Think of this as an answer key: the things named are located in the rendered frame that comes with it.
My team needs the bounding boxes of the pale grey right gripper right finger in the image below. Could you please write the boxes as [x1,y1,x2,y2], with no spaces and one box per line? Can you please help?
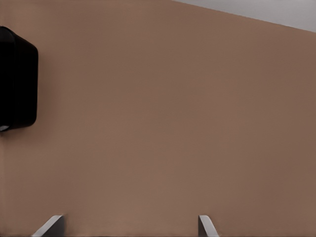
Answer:
[198,214,220,237]

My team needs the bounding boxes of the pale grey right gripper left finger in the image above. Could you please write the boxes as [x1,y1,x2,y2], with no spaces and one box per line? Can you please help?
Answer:
[31,214,66,237]

